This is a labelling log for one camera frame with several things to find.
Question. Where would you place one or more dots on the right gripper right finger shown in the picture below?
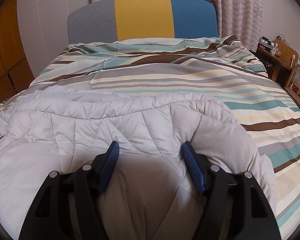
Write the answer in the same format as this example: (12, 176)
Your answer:
(235, 205)

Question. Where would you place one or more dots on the grey yellow blue headboard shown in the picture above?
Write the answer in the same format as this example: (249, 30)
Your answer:
(117, 20)

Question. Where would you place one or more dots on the wooden wardrobe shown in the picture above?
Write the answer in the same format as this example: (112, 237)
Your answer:
(15, 73)

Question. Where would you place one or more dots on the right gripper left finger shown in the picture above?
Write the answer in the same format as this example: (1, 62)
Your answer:
(66, 205)

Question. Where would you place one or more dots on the wooden side table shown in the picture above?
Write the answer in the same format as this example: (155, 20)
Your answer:
(277, 56)

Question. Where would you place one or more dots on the white quilted puffer jacket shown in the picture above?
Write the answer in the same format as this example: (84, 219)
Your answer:
(81, 164)

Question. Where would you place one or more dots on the wooden cane chair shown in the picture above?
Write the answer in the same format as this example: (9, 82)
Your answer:
(293, 85)

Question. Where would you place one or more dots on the striped bed cover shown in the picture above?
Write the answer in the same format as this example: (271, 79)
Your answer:
(151, 95)

